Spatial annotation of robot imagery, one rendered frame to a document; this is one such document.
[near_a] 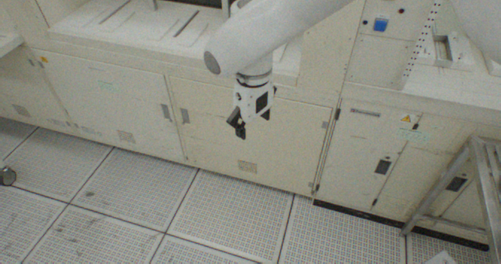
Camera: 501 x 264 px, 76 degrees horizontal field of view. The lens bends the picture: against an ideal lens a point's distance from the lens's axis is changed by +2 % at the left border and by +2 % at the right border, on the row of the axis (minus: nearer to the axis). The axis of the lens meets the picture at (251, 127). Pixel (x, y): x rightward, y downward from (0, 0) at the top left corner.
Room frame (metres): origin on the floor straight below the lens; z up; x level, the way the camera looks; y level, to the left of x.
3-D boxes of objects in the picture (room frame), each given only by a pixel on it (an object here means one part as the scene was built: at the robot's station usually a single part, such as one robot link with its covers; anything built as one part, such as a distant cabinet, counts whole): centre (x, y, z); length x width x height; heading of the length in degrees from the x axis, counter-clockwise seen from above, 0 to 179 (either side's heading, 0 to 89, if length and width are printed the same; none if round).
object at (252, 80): (0.56, 0.00, 1.18); 0.09 x 0.08 x 0.03; 138
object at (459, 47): (1.11, -0.75, 0.89); 0.22 x 0.21 x 0.04; 163
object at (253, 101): (0.57, 0.00, 1.12); 0.10 x 0.07 x 0.11; 138
